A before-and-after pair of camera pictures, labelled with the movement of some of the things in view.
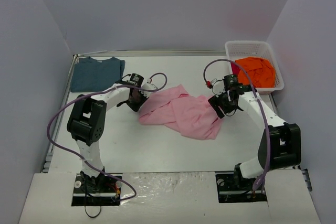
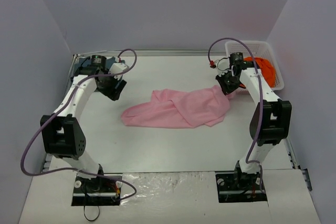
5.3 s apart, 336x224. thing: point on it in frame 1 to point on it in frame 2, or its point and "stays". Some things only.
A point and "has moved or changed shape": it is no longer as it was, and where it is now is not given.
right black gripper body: (219, 105) to (226, 85)
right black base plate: (229, 191) stays
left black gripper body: (133, 102) to (115, 91)
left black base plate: (101, 190) stays
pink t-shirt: (190, 115) has moved or changed shape
